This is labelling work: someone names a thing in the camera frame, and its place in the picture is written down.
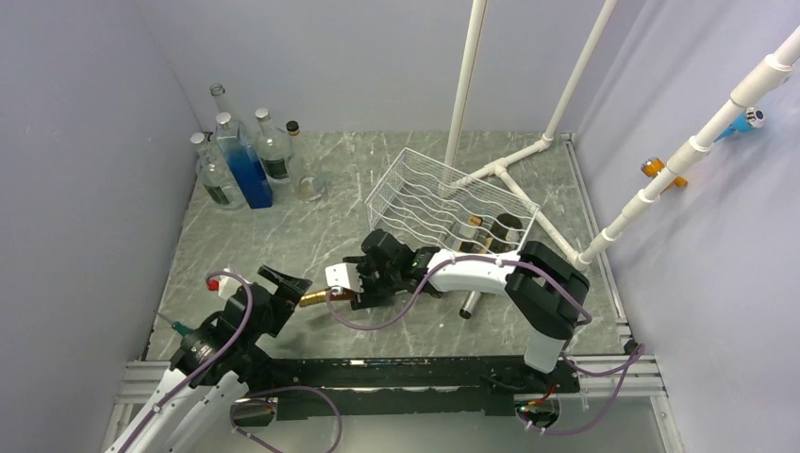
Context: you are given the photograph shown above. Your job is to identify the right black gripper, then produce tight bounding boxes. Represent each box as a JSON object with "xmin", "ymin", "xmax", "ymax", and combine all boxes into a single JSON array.
[{"xmin": 350, "ymin": 256, "xmax": 399, "ymax": 310}]

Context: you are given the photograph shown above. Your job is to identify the dark bottle with gold foil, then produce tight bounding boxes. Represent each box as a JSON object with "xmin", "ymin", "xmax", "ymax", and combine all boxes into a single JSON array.
[{"xmin": 297, "ymin": 289, "xmax": 354, "ymax": 308}]

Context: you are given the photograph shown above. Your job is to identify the bottle with black cap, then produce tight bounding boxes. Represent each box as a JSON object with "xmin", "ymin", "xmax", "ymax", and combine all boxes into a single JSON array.
[{"xmin": 455, "ymin": 215, "xmax": 483, "ymax": 253}]

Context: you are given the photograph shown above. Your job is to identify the clear bottle with orange label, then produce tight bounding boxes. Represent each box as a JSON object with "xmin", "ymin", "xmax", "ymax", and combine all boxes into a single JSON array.
[{"xmin": 286, "ymin": 120, "xmax": 325, "ymax": 202}]

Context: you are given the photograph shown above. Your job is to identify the green bottle with silver foil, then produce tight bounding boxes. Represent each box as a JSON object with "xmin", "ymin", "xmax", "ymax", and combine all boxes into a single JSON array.
[{"xmin": 458, "ymin": 212, "xmax": 524, "ymax": 321}]

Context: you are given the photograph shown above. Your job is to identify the blue plastic bottle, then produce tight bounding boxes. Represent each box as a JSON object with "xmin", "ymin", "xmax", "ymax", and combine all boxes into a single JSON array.
[{"xmin": 215, "ymin": 112, "xmax": 274, "ymax": 210}]

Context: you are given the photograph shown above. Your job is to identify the clear bottle with silver cap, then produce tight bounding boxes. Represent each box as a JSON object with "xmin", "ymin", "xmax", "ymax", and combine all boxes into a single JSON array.
[{"xmin": 255, "ymin": 108, "xmax": 292, "ymax": 184}]

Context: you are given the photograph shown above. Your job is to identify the tall clear glass bottle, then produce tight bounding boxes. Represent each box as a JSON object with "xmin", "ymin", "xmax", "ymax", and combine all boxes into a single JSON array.
[{"xmin": 209, "ymin": 83, "xmax": 240, "ymax": 122}]

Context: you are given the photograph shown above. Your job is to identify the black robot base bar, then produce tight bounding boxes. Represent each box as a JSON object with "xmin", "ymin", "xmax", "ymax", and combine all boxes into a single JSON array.
[{"xmin": 249, "ymin": 355, "xmax": 580, "ymax": 421}]

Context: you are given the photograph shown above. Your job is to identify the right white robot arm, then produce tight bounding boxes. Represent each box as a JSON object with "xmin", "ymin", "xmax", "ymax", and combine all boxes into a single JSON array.
[{"xmin": 326, "ymin": 229, "xmax": 592, "ymax": 392}]

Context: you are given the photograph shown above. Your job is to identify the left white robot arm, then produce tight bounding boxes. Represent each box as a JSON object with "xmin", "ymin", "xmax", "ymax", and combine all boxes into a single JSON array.
[{"xmin": 109, "ymin": 265, "xmax": 312, "ymax": 452}]

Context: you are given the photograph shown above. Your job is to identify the white pvc pipe right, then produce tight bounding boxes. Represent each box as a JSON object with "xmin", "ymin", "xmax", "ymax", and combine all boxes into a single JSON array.
[{"xmin": 571, "ymin": 29, "xmax": 799, "ymax": 271}]

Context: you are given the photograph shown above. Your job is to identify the white wire wine rack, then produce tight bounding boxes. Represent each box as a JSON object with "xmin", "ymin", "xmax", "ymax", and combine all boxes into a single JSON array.
[{"xmin": 365, "ymin": 147, "xmax": 540, "ymax": 252}]

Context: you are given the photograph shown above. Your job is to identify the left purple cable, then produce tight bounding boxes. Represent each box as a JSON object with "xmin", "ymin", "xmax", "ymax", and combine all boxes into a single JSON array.
[{"xmin": 118, "ymin": 270, "xmax": 343, "ymax": 453}]

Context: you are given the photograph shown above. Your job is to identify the white pvc pipe frame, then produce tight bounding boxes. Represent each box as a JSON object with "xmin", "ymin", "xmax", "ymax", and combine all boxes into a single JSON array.
[{"xmin": 440, "ymin": 0, "xmax": 618, "ymax": 271}]

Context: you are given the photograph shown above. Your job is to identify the green handled screwdriver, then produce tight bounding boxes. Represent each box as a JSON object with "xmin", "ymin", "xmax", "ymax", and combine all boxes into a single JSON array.
[{"xmin": 155, "ymin": 310, "xmax": 194, "ymax": 338}]

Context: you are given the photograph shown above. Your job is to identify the orange wall fixture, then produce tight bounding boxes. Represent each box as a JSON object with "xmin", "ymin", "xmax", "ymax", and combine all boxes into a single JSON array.
[{"xmin": 641, "ymin": 158, "xmax": 688, "ymax": 193}]

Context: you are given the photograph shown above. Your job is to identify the blue wall fixture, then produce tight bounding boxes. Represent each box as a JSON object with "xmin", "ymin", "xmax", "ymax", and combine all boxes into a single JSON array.
[{"xmin": 714, "ymin": 107, "xmax": 765, "ymax": 142}]

